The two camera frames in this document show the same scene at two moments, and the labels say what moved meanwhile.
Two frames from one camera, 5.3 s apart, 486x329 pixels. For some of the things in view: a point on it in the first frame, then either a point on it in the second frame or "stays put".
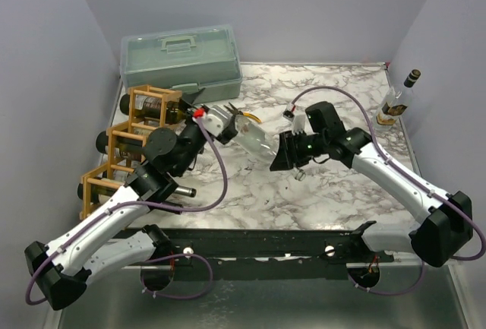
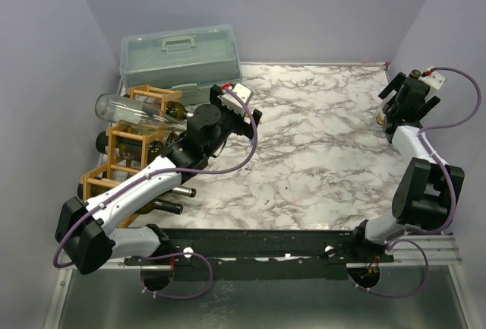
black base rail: (268, 254) stays put
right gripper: (287, 149) → (429, 102)
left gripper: (228, 132) → (243, 128)
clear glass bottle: (256, 139) → (121, 108)
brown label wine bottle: (149, 108) stays put
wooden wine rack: (126, 143) stays put
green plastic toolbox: (187, 58) stays put
